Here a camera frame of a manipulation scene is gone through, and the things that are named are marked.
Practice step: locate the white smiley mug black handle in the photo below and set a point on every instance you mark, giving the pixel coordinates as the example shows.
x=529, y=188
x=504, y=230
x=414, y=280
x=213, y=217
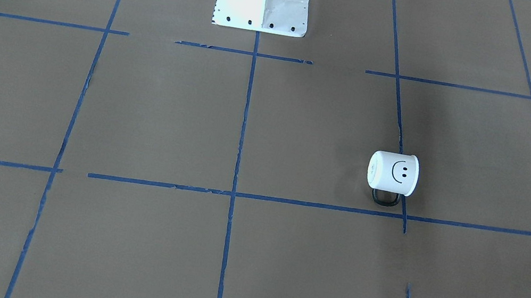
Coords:
x=394, y=173

